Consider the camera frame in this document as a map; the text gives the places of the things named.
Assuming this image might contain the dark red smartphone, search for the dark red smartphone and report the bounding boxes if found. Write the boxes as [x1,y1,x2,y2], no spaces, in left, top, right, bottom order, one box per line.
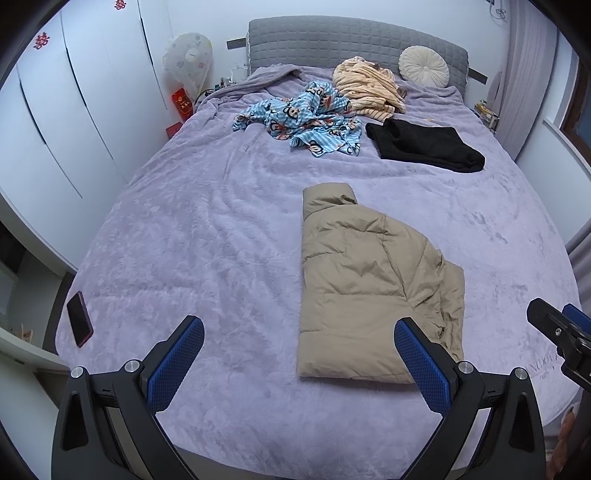
[66,292,94,348]

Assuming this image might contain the beige striped garment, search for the beige striped garment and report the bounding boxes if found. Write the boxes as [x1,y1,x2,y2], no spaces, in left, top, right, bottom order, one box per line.
[332,56,408,121]

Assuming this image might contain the white spotted plush pillow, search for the white spotted plush pillow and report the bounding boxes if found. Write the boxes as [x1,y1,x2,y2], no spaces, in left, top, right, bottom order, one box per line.
[163,31,214,97]

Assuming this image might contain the white wardrobe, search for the white wardrobe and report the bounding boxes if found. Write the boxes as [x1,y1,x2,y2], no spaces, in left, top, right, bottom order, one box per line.
[0,0,185,273]

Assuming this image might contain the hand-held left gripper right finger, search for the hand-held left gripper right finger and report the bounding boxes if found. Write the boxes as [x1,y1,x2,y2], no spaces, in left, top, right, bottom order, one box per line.
[393,318,550,480]

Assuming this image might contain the blue monkey print pajamas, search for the blue monkey print pajamas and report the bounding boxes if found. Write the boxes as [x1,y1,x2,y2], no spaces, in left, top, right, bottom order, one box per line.
[232,80,363,158]

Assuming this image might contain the small dark bottles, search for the small dark bottles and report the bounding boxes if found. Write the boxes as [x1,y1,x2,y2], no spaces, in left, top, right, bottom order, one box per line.
[203,76,241,97]

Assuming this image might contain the grey curtain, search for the grey curtain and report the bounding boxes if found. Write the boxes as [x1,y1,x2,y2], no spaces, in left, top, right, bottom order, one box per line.
[567,222,591,278]

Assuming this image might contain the round cream cushion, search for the round cream cushion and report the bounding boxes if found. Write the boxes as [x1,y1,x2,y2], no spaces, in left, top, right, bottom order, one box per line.
[398,46,451,88]

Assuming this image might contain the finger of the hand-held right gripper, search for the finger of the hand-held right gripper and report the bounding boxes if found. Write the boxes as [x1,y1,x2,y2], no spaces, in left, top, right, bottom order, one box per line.
[561,303,591,340]
[526,298,573,344]

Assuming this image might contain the red gift box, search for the red gift box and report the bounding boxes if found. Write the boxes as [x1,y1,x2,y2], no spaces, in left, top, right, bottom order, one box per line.
[172,88,192,121]

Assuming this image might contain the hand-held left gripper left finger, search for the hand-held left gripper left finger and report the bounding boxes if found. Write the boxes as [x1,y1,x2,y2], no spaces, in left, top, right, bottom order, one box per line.
[52,315,206,480]

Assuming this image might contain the small boxes cluster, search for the small boxes cluster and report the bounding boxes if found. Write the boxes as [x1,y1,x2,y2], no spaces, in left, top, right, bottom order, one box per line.
[475,99,502,132]

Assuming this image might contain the grey quilted headboard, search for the grey quilted headboard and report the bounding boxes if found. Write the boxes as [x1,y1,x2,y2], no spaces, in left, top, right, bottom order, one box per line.
[247,17,469,90]

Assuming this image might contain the white side desk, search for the white side desk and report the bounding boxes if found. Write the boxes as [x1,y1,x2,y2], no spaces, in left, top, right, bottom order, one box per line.
[0,191,79,374]

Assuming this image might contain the beige puffer jacket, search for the beige puffer jacket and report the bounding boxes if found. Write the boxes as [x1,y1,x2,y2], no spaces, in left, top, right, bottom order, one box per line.
[295,182,466,385]

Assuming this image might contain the mauve curtain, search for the mauve curtain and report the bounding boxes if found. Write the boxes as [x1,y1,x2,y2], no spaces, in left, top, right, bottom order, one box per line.
[496,0,561,160]

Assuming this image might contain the black folded garment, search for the black folded garment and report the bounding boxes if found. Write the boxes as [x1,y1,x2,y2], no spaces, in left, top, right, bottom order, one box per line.
[366,119,486,174]

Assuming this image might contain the brown window frame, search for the brown window frame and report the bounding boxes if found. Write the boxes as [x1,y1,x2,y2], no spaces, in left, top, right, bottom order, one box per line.
[561,46,591,134]

